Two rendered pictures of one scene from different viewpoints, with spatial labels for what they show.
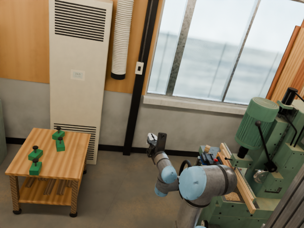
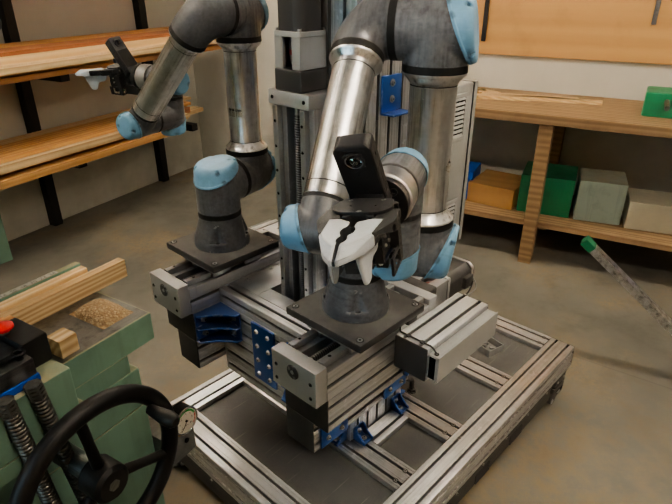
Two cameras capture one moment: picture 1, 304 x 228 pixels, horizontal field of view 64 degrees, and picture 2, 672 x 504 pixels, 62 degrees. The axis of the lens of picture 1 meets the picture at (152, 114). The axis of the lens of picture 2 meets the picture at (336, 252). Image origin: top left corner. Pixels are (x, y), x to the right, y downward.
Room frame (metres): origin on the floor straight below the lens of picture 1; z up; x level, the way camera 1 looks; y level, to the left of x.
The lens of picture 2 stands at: (1.60, 0.31, 1.49)
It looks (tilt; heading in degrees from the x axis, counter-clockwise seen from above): 26 degrees down; 221
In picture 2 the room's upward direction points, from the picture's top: straight up
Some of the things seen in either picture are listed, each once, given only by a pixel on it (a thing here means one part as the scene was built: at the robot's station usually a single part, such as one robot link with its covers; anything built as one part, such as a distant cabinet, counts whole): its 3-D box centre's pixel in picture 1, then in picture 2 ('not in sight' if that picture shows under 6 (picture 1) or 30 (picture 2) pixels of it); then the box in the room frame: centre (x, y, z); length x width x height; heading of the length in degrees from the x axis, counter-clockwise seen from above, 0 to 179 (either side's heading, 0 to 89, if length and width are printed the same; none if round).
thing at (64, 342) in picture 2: not in sight; (63, 342); (1.31, -0.56, 0.92); 0.03 x 0.03 x 0.03; 12
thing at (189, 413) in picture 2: (204, 225); (180, 421); (1.14, -0.52, 0.65); 0.06 x 0.04 x 0.08; 10
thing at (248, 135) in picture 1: (255, 123); not in sight; (1.44, -0.68, 1.35); 0.18 x 0.18 x 0.31
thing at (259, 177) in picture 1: (262, 176); not in sight; (1.34, -0.83, 1.02); 0.12 x 0.03 x 0.12; 100
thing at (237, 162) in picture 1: (240, 161); not in sight; (1.44, -0.70, 1.03); 0.14 x 0.07 x 0.09; 100
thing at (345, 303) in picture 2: not in sight; (355, 286); (0.76, -0.36, 0.87); 0.15 x 0.15 x 0.10
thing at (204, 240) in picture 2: not in sight; (221, 224); (0.74, -0.86, 0.87); 0.15 x 0.15 x 0.10
